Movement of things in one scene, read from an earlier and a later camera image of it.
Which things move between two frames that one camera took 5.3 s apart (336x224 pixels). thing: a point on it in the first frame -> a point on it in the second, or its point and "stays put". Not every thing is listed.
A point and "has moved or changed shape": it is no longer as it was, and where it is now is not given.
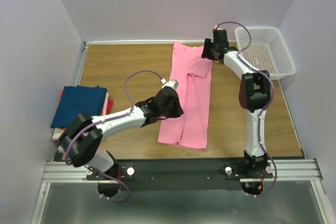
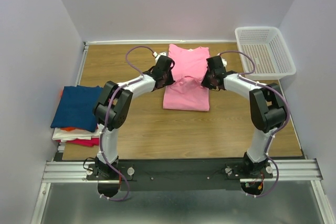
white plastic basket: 268,51 stays put
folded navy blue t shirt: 76,99 stays put
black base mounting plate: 177,174 stays put
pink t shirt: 191,75 has moved or changed shape
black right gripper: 208,43 -> 205,83
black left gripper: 178,111 -> 170,81
